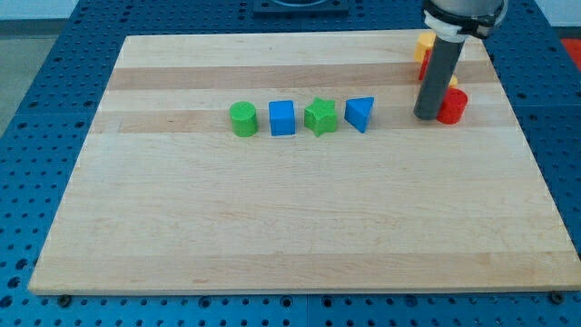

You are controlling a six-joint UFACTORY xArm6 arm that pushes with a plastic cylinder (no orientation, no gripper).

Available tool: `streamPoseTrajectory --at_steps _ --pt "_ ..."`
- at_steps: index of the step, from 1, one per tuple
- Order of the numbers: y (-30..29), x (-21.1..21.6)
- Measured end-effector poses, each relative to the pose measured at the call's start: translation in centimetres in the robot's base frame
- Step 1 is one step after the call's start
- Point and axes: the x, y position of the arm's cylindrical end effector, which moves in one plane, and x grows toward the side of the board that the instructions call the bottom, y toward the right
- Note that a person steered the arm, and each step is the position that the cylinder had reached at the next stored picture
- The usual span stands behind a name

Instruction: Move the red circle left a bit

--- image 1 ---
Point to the red cylinder block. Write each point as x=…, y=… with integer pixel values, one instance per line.
x=453, y=106

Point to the blue cube block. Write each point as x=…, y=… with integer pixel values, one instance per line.
x=282, y=118

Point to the green star block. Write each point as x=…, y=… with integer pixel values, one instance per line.
x=320, y=116

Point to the green cylinder block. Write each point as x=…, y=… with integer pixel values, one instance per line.
x=244, y=122

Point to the blue triangle block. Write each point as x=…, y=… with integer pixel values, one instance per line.
x=358, y=112

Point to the wooden board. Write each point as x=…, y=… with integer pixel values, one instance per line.
x=164, y=199

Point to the red block behind rod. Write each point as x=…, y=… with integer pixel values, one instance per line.
x=424, y=64

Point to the small yellow block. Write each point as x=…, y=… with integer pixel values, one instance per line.
x=453, y=81

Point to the yellow block behind rod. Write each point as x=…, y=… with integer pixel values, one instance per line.
x=425, y=42

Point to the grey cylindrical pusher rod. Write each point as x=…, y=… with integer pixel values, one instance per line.
x=441, y=66

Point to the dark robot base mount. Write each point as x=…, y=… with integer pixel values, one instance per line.
x=283, y=7

